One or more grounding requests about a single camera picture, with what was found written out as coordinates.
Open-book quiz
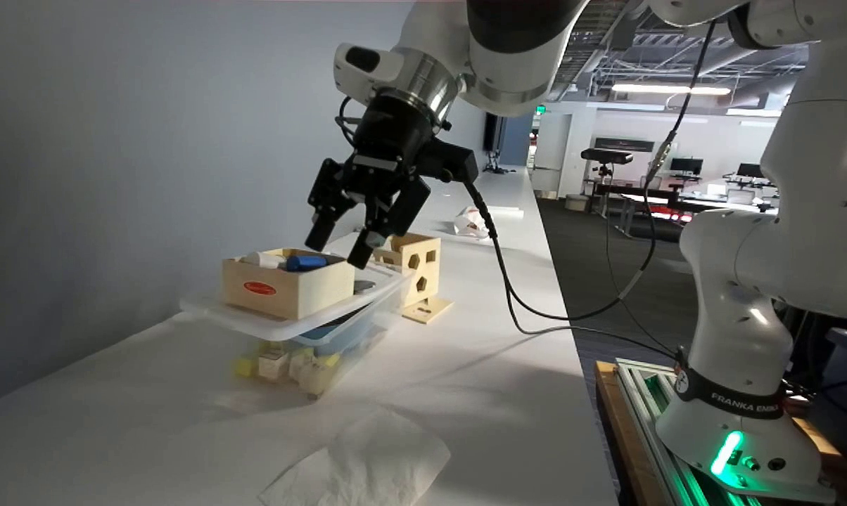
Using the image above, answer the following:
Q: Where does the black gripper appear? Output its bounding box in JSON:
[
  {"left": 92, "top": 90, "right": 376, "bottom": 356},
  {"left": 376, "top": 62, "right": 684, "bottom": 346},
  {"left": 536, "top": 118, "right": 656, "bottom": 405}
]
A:
[{"left": 303, "top": 92, "right": 442, "bottom": 272}]

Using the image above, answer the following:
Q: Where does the wooden shape sorter cube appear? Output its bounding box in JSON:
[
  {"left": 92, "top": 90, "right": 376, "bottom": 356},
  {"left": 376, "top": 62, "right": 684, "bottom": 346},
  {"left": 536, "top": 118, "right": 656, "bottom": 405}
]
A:
[{"left": 369, "top": 234, "right": 447, "bottom": 319}]

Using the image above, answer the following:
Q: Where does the white paper towel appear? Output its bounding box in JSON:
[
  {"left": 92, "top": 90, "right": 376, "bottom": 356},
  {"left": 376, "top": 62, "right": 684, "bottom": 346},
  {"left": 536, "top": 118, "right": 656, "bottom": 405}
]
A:
[{"left": 256, "top": 408, "right": 452, "bottom": 506}]

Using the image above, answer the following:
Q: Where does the blue toy piece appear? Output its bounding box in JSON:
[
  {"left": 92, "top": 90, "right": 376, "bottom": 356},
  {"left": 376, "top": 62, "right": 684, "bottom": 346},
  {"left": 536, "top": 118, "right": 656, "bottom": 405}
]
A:
[{"left": 277, "top": 248, "right": 331, "bottom": 276}]

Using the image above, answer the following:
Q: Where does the clear plastic storage bin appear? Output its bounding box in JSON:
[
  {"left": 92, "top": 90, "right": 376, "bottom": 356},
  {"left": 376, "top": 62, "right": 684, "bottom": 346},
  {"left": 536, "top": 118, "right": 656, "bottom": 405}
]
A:
[{"left": 232, "top": 294, "right": 404, "bottom": 401}]

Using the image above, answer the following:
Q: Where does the crumpled white cloth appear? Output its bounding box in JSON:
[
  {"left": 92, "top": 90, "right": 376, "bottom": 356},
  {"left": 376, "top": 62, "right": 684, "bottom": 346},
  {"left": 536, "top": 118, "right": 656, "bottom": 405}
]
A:
[{"left": 449, "top": 205, "right": 495, "bottom": 238}]

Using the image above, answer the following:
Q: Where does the flat wooden shape cutout plate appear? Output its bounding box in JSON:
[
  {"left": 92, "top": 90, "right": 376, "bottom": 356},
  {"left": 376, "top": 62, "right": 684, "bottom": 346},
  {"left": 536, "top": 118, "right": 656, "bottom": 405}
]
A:
[{"left": 398, "top": 294, "right": 455, "bottom": 328}]

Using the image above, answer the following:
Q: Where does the large cream block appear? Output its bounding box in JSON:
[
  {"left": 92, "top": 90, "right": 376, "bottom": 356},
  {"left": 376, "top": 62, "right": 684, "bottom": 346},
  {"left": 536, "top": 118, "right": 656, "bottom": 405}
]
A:
[{"left": 286, "top": 347, "right": 342, "bottom": 401}]

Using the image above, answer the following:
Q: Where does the small cream block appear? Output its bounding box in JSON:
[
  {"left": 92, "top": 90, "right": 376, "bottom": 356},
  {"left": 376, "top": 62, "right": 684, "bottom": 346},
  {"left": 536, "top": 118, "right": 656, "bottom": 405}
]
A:
[{"left": 252, "top": 346, "right": 289, "bottom": 385}]

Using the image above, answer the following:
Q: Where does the black desk equipment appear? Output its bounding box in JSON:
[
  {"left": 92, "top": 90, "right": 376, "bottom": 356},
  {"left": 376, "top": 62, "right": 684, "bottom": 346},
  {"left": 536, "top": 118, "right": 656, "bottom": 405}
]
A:
[{"left": 580, "top": 134, "right": 659, "bottom": 168}]

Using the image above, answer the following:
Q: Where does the ceiling light strip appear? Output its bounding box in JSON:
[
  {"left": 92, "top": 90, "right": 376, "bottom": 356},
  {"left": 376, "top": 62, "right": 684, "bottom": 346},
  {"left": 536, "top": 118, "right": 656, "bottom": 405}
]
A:
[{"left": 609, "top": 82, "right": 732, "bottom": 100}]

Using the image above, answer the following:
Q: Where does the wooden base platform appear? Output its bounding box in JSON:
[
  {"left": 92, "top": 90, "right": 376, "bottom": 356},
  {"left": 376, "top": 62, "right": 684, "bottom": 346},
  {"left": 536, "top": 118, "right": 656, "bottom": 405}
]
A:
[{"left": 592, "top": 360, "right": 847, "bottom": 506}]

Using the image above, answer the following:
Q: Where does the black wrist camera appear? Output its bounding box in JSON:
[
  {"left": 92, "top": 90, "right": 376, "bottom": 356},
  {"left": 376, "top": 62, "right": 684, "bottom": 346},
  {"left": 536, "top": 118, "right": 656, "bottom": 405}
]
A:
[{"left": 415, "top": 144, "right": 481, "bottom": 189}]

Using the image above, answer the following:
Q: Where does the black cable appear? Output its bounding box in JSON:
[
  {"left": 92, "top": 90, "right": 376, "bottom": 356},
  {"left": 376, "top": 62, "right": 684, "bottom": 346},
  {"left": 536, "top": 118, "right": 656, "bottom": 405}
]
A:
[{"left": 457, "top": 16, "right": 720, "bottom": 338}]

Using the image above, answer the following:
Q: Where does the blue wall panel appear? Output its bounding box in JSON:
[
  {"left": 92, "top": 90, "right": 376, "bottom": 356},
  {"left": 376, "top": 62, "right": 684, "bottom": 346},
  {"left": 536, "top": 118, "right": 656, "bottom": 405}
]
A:
[{"left": 481, "top": 108, "right": 536, "bottom": 175}]

